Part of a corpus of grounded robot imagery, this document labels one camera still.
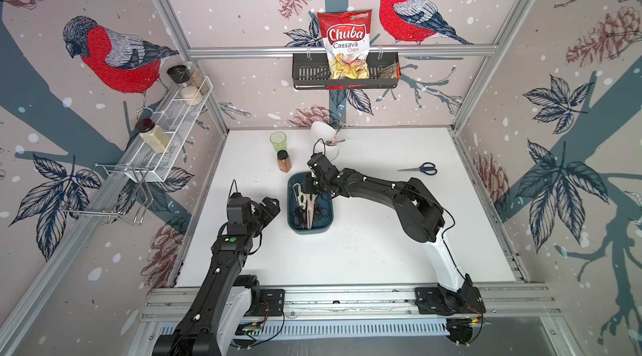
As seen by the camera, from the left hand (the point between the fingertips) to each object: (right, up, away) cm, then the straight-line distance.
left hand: (276, 201), depth 85 cm
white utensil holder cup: (+18, +25, +22) cm, 38 cm away
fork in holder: (+21, +21, +21) cm, 37 cm away
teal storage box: (+17, -4, +8) cm, 19 cm away
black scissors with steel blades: (+14, -6, +5) cm, 16 cm away
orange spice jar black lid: (0, +13, +16) cm, 21 cm away
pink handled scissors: (+11, -1, +8) cm, 14 cm away
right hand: (+7, +4, +9) cm, 12 cm away
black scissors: (+8, -7, +5) cm, 12 cm away
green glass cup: (-4, +22, +24) cm, 33 cm away
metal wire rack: (-34, +8, -25) cm, 43 cm away
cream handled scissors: (+8, 0, +10) cm, 13 cm away
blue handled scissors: (+62, +10, +22) cm, 67 cm away
